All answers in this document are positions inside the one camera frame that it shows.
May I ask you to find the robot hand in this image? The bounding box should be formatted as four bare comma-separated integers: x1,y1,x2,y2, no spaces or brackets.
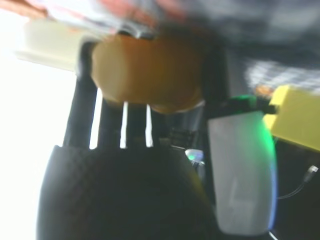
34,37,279,240

